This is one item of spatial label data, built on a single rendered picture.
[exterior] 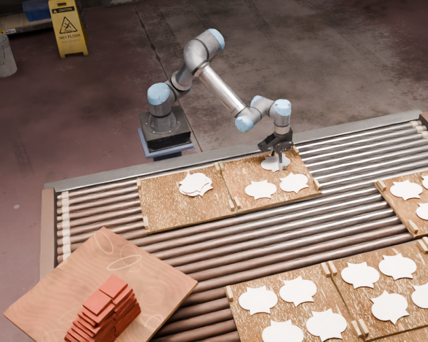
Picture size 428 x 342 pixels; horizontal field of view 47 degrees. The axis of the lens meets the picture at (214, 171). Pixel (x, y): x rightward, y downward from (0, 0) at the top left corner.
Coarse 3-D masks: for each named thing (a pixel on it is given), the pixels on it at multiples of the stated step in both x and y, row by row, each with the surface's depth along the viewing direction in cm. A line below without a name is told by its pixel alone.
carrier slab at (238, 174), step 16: (240, 160) 246; (256, 160) 246; (224, 176) 238; (240, 176) 237; (256, 176) 236; (272, 176) 236; (240, 192) 229; (304, 192) 227; (320, 192) 226; (240, 208) 221; (256, 208) 222
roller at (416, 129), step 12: (396, 132) 259; (408, 132) 259; (336, 144) 254; (348, 144) 254; (360, 144) 255; (300, 156) 251; (108, 192) 236; (120, 192) 237; (132, 192) 238; (60, 204) 233; (72, 204) 234
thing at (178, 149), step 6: (138, 132) 280; (144, 144) 271; (192, 144) 269; (144, 150) 267; (162, 150) 266; (168, 150) 266; (174, 150) 266; (180, 150) 267; (150, 156) 264; (156, 156) 265; (162, 156) 274; (168, 156) 274; (174, 156) 276; (180, 156) 281
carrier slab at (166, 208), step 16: (160, 176) 240; (176, 176) 240; (208, 176) 238; (144, 192) 233; (160, 192) 232; (176, 192) 231; (208, 192) 230; (224, 192) 230; (144, 208) 224; (160, 208) 224; (176, 208) 223; (192, 208) 223; (208, 208) 222; (224, 208) 222; (160, 224) 217; (176, 224) 216; (192, 224) 217
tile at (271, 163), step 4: (272, 156) 246; (276, 156) 246; (264, 160) 244; (268, 160) 244; (272, 160) 244; (276, 160) 243; (264, 164) 242; (268, 164) 241; (272, 164) 241; (276, 164) 241; (288, 164) 241; (264, 168) 239; (268, 168) 239; (272, 168) 239; (276, 168) 239; (284, 168) 239; (272, 172) 237
